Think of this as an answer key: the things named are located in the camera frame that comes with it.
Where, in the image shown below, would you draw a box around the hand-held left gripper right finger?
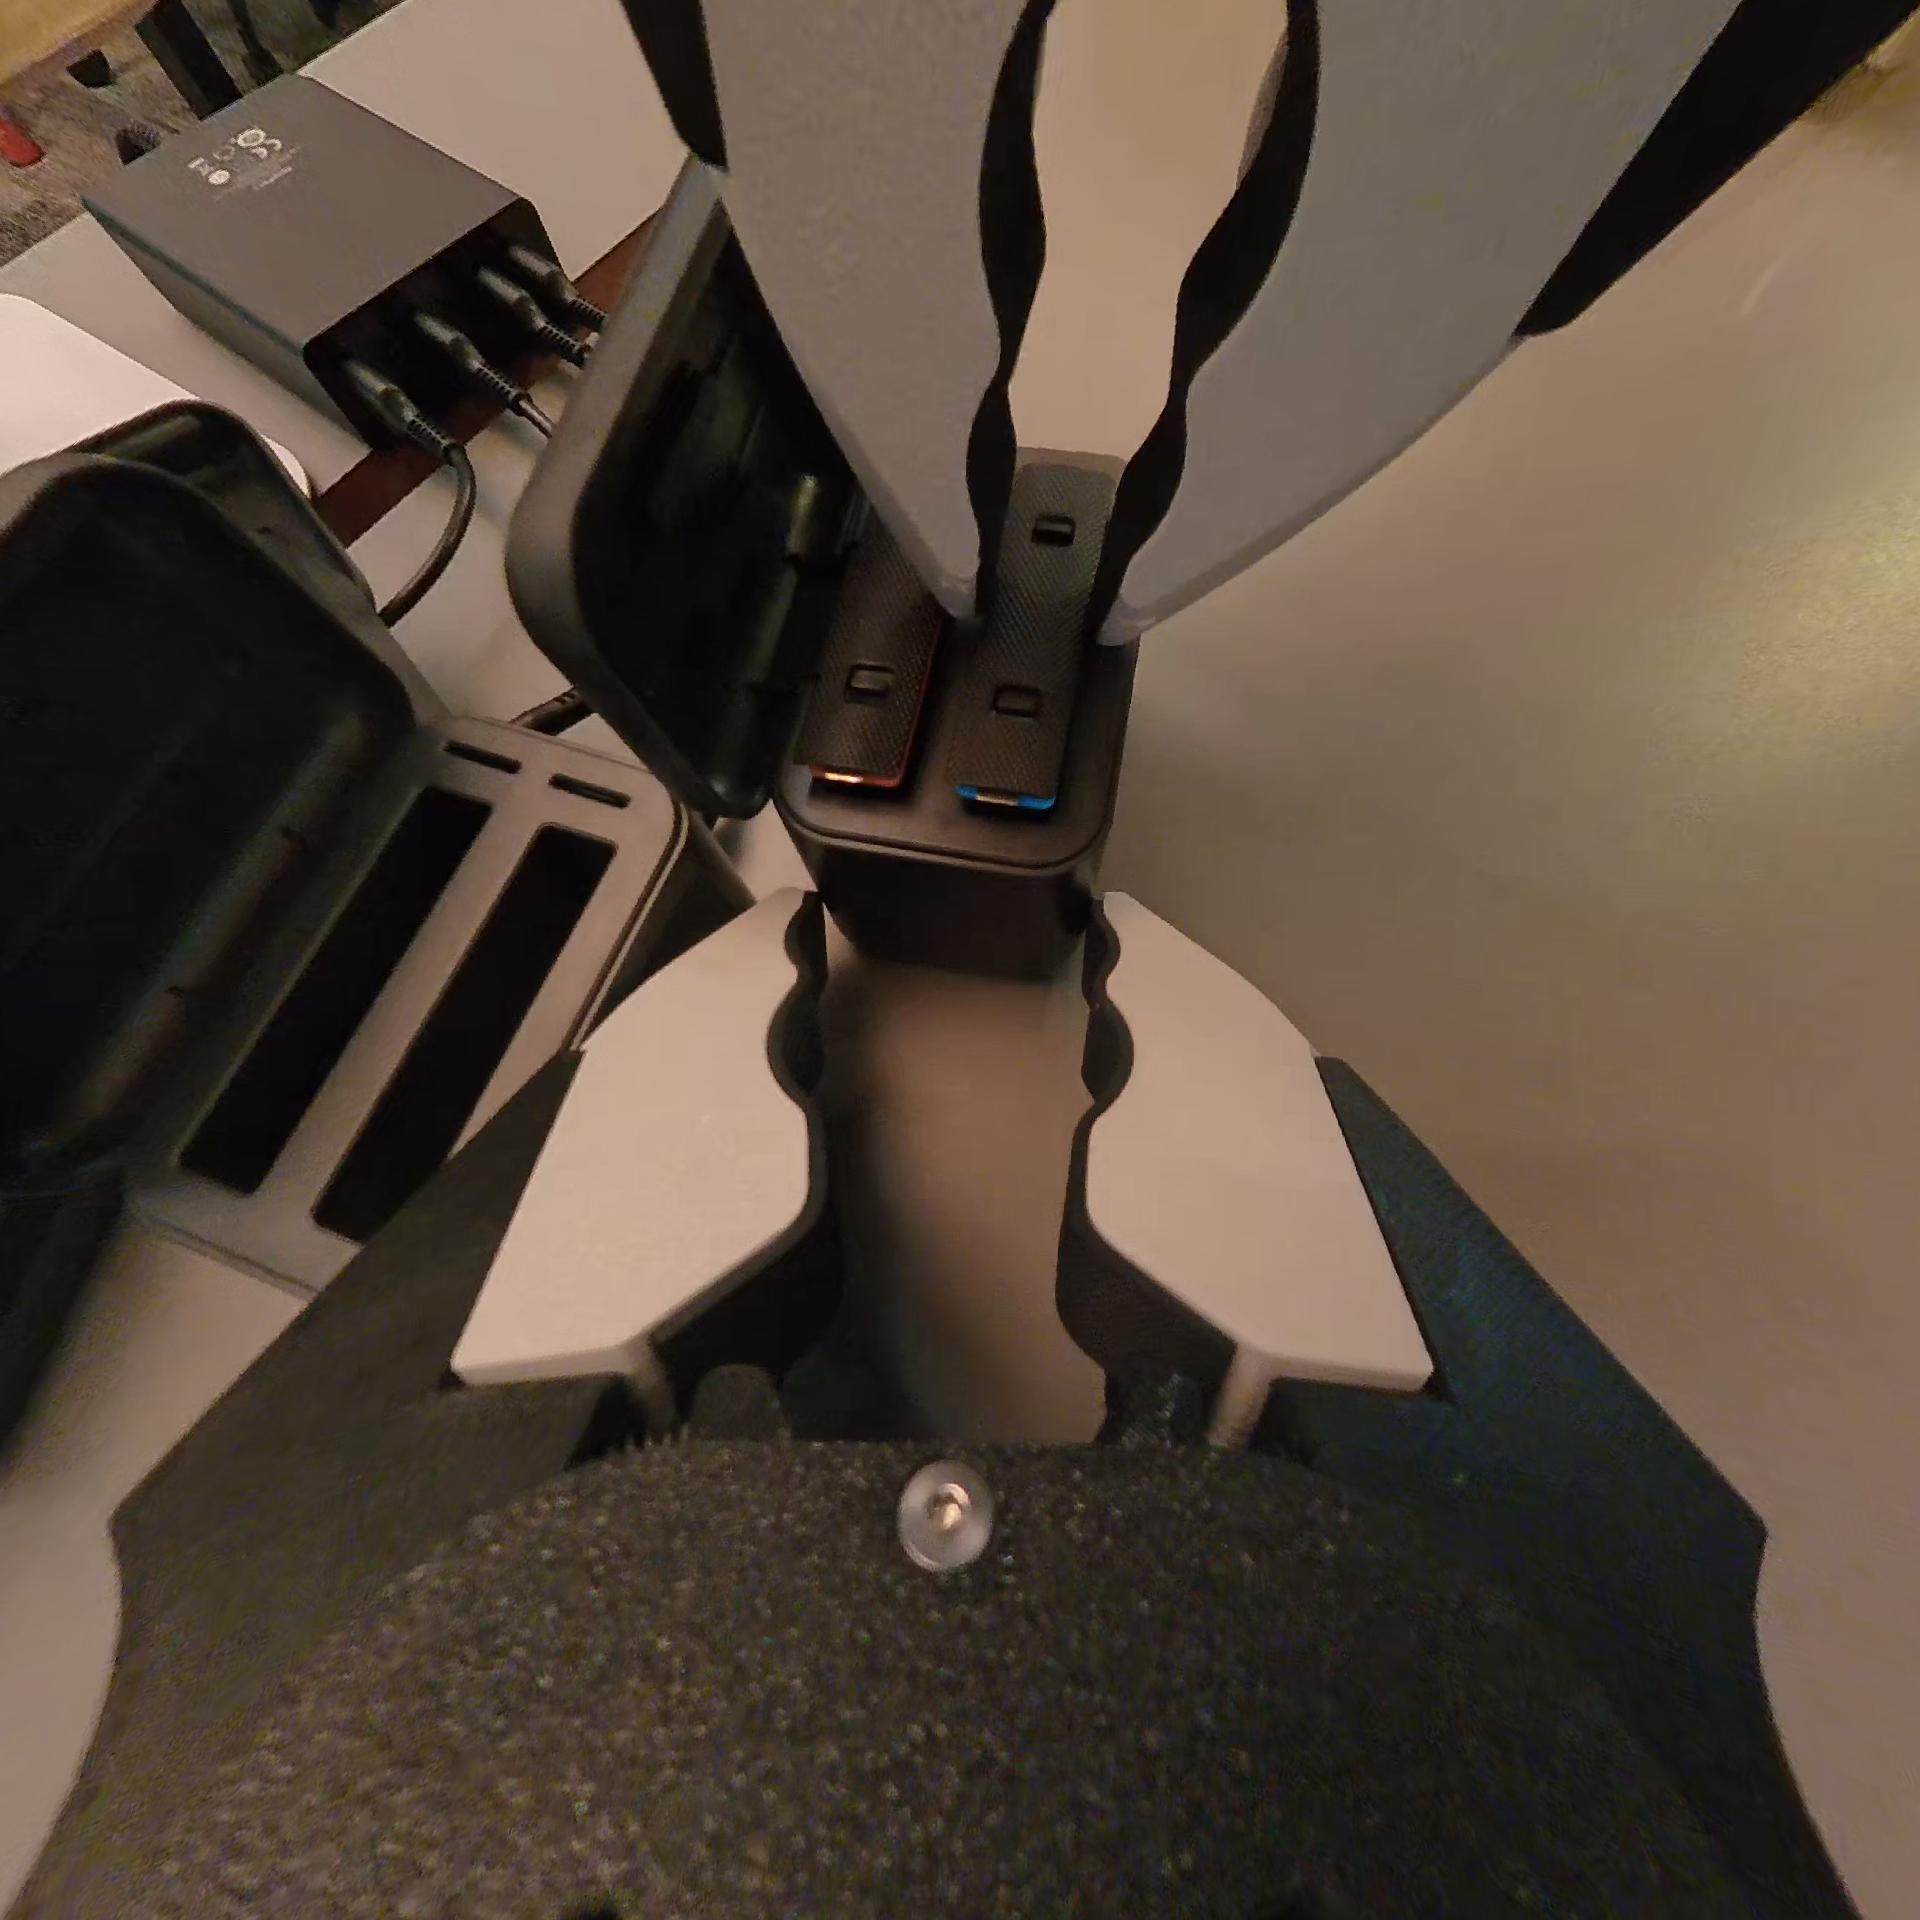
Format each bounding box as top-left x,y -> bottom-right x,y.
1057,891 -> 1438,1428

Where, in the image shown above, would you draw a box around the white stand base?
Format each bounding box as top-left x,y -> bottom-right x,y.
0,286 -> 317,495

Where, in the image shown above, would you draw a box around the black camera battery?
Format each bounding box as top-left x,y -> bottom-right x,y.
797,583 -> 966,807
954,449 -> 1138,827

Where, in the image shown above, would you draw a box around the black charging cable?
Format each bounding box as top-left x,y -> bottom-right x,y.
420,299 -> 564,447
345,363 -> 483,618
527,240 -> 628,334
479,265 -> 608,368

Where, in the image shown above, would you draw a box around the black multi-port power hub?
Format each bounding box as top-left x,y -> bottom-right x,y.
84,74 -> 634,449

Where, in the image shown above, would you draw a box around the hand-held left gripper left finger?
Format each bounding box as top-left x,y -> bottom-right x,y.
451,891 -> 836,1409

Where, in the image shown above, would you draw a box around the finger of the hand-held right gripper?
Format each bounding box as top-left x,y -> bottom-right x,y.
695,0 -> 1057,638
1086,0 -> 1746,651

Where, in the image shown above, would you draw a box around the black battery charging case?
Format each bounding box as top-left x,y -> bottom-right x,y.
0,405 -> 751,1293
506,165 -> 1151,1443

